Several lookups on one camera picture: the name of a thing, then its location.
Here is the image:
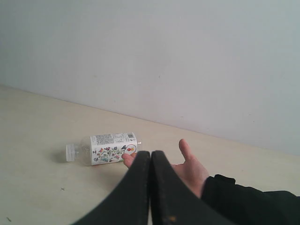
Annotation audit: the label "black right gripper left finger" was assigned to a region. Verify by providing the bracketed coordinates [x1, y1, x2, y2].
[74, 151, 150, 225]

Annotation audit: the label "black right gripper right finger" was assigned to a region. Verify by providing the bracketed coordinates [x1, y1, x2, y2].
[149, 150, 233, 225]

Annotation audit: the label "square clear bottle floral label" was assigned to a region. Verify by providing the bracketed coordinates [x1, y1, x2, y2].
[66, 132, 142, 166]

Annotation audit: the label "person's open bare hand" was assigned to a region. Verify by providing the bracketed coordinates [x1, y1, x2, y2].
[121, 138, 210, 199]

